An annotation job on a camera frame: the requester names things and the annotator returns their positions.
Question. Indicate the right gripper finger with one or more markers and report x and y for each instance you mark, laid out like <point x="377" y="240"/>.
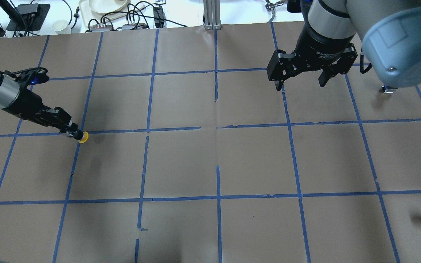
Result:
<point x="328" y="72"/>
<point x="280" y="68"/>

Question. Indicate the white paper cup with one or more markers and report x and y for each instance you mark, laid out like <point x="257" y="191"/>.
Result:
<point x="61" y="27"/>

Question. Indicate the red push button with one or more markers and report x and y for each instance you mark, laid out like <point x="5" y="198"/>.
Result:
<point x="388" y="89"/>

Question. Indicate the yellow push button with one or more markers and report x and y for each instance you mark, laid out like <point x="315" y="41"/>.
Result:
<point x="80" y="136"/>

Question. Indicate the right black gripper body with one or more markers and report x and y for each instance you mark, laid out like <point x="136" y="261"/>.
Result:
<point x="320" y="46"/>

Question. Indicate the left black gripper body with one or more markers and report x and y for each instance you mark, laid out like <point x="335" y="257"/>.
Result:
<point x="25" y="105"/>

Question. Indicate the black power adapter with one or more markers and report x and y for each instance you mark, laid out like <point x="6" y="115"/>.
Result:
<point x="159" y="16"/>

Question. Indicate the beige tray with plate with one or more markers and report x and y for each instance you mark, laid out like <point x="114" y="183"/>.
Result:
<point x="95" y="9"/>

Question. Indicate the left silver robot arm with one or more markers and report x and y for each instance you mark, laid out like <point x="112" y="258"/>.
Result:
<point x="12" y="83"/>

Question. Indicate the black stand base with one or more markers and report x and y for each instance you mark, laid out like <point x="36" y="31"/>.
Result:
<point x="27" y="17"/>

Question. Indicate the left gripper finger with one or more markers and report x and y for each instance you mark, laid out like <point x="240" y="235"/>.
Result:
<point x="61" y="120"/>
<point x="71" y="132"/>

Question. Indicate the aluminium profile post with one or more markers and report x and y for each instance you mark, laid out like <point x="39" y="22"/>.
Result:
<point x="212" y="19"/>

